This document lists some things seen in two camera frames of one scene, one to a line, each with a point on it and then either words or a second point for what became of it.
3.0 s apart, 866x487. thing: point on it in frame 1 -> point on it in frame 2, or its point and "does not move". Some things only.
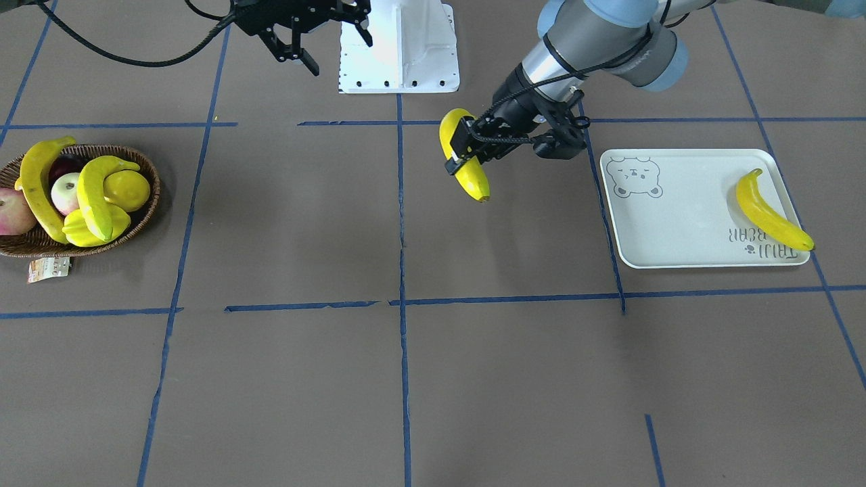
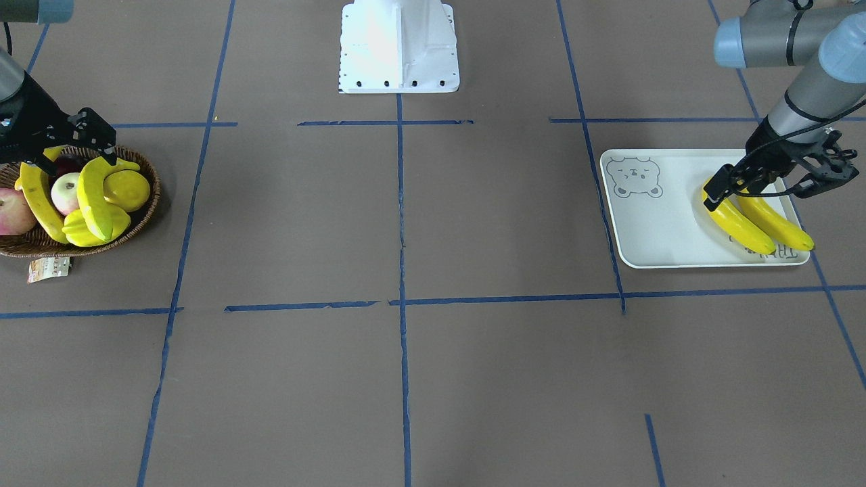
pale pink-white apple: x=64 y=193 does not move
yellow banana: x=30 y=184 does not move
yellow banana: x=471 y=176 -> x=735 y=218
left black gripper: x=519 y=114 -> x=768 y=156
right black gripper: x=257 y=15 -> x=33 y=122
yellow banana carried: x=767 y=216 does not move
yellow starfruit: x=79 y=233 does not move
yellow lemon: x=127 y=189 does not move
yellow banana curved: x=91 y=175 does not move
